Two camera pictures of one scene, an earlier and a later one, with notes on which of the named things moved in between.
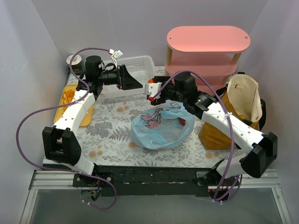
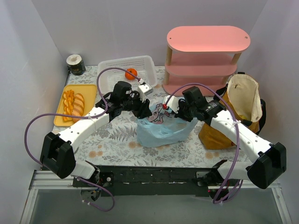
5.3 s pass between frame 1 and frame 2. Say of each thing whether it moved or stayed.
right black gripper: moved
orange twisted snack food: stayed
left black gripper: moved
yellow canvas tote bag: stayed
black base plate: stayed
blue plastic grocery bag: stayed
